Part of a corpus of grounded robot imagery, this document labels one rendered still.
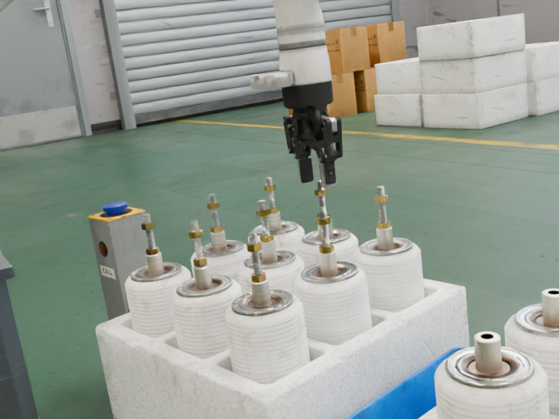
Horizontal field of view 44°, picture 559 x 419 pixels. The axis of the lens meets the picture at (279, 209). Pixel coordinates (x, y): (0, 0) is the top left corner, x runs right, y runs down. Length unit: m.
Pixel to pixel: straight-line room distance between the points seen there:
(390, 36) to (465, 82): 1.56
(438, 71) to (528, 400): 3.26
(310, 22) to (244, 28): 5.72
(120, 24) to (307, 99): 5.30
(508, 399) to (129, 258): 0.71
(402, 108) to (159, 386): 3.25
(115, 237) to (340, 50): 3.84
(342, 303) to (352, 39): 4.11
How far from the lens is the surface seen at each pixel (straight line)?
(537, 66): 3.96
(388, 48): 5.13
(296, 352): 0.82
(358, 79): 5.03
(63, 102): 6.14
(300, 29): 1.00
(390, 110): 4.12
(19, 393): 1.10
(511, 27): 3.82
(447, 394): 0.62
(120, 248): 1.14
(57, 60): 6.14
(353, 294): 0.88
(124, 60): 6.19
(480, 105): 3.64
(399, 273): 0.96
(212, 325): 0.89
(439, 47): 3.77
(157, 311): 0.99
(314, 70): 1.00
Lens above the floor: 0.55
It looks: 13 degrees down
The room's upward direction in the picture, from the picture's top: 8 degrees counter-clockwise
